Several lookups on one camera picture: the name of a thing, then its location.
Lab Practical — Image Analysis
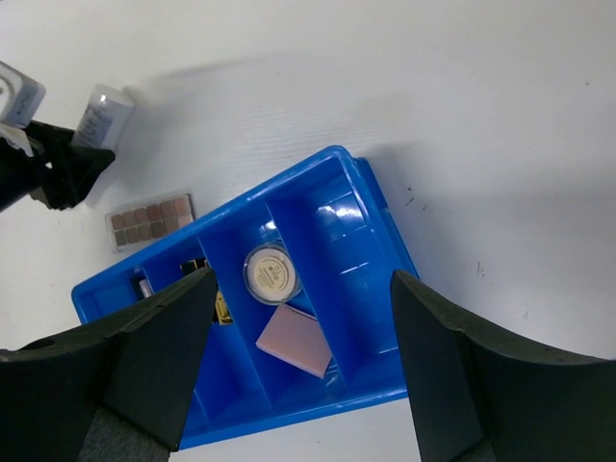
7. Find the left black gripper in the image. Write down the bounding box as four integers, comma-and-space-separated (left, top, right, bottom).
0, 60, 116, 213

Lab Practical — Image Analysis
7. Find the blue plastic organizer bin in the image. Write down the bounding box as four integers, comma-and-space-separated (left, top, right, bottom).
72, 146, 414, 449

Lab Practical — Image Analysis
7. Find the white lotion bottle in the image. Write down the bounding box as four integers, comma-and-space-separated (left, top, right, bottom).
71, 84, 135, 151

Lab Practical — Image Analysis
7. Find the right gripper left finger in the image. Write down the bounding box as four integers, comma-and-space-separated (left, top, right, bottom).
1, 269, 217, 461

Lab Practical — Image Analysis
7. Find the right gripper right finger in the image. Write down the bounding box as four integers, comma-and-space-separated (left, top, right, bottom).
390, 270, 615, 461

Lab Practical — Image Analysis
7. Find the pink long tube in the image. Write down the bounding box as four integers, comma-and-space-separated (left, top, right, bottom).
133, 278, 153, 300

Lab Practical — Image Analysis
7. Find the brown eyeshadow palette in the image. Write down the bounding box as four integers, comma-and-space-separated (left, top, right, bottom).
105, 192, 195, 252

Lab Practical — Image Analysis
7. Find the pink square compact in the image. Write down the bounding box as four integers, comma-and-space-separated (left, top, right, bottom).
256, 304, 333, 378

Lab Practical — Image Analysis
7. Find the black gold lipstick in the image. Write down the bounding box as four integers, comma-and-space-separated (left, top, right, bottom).
213, 290, 234, 325
180, 258, 209, 276

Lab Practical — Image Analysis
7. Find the round powder jar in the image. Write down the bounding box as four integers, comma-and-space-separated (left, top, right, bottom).
243, 242, 302, 306

